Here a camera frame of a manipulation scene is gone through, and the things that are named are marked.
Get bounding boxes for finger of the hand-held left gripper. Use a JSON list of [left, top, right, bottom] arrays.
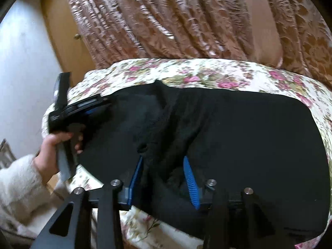
[[66, 95, 112, 118]]

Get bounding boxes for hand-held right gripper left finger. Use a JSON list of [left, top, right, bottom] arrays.
[[31, 156, 145, 249]]

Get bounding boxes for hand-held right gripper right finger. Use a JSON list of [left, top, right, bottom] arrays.
[[183, 157, 295, 249]]

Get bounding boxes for black embroidered pants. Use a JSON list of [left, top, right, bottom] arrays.
[[78, 80, 331, 245]]

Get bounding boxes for person's left forearm white sleeve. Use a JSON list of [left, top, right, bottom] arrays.
[[0, 155, 52, 240]]

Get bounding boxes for person's left hand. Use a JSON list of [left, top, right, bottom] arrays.
[[34, 132, 84, 184]]

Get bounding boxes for grey slatted object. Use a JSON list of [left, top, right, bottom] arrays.
[[0, 139, 16, 170]]

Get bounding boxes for wooden door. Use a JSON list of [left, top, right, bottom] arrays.
[[40, 0, 97, 80]]

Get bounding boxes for brown floral velvet curtain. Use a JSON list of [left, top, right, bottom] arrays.
[[61, 0, 332, 89]]

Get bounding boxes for floral rose bedsheet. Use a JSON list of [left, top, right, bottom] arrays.
[[41, 58, 332, 249]]

